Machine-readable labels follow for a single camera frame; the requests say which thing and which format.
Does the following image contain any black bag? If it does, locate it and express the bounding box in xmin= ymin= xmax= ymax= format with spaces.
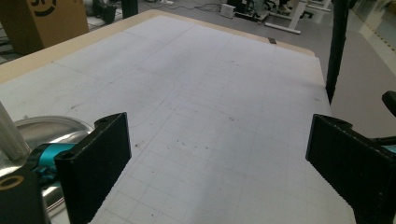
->
xmin=92 ymin=0 xmax=117 ymax=25

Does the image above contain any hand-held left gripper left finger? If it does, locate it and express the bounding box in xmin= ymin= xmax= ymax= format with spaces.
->
xmin=54 ymin=111 xmax=133 ymax=224

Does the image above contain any white power box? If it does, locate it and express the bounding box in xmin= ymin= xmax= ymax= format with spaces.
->
xmin=219 ymin=3 xmax=237 ymax=20

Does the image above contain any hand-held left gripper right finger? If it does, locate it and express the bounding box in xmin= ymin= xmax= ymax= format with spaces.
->
xmin=305 ymin=113 xmax=396 ymax=224

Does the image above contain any white grid mat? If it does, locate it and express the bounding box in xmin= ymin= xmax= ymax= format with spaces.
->
xmin=0 ymin=15 xmax=358 ymax=224

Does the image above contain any white desk frame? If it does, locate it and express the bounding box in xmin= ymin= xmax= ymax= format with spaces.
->
xmin=264 ymin=0 xmax=332 ymax=35

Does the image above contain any black post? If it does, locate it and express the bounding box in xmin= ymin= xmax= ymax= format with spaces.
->
xmin=120 ymin=0 xmax=139 ymax=20

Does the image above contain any silver metal bowl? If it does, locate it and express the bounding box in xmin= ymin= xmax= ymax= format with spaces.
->
xmin=0 ymin=101 xmax=95 ymax=218

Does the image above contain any black stand pole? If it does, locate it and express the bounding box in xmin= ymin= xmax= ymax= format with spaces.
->
xmin=324 ymin=0 xmax=352 ymax=105

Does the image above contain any brown cardboard box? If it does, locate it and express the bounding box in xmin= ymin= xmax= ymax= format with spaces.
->
xmin=0 ymin=0 xmax=90 ymax=56

